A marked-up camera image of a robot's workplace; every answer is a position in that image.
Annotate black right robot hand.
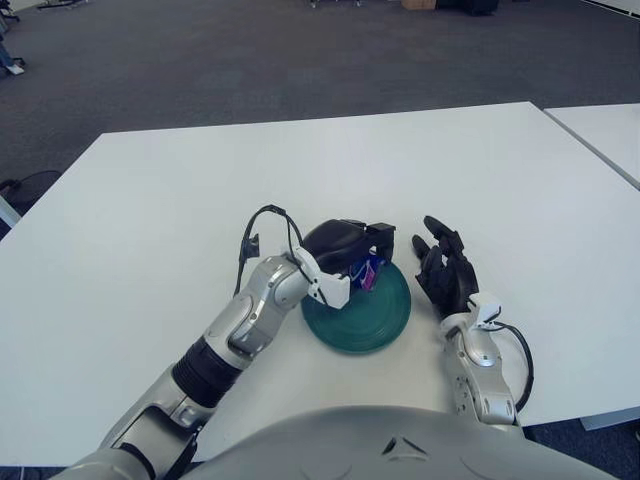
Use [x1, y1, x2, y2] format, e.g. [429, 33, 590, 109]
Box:
[412, 215, 480, 319]

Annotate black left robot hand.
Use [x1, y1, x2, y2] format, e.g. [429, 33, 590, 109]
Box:
[302, 218, 397, 284]

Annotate blue pink gum pack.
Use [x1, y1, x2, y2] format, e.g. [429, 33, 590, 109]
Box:
[349, 251, 385, 292]

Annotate green round plate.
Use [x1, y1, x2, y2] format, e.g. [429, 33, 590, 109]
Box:
[301, 259, 413, 356]

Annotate grey robot torso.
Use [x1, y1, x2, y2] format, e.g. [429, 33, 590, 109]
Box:
[184, 405, 606, 480]

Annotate white neighbouring table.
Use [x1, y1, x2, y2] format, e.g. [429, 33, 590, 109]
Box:
[543, 102, 640, 190]

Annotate black upholstered furniture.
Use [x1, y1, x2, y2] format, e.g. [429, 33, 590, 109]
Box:
[437, 0, 501, 15]

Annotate grey table leg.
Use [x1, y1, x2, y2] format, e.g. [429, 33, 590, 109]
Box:
[0, 193, 22, 226]

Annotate person leg with white shoe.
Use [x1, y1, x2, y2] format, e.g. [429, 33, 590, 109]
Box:
[0, 29, 26, 76]

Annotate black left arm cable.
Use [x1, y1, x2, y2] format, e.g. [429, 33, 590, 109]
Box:
[233, 203, 331, 306]

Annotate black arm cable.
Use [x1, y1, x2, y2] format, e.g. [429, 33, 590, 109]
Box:
[233, 203, 331, 306]
[492, 321, 535, 411]

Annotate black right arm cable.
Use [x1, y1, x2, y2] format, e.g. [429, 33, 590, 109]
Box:
[492, 321, 535, 411]

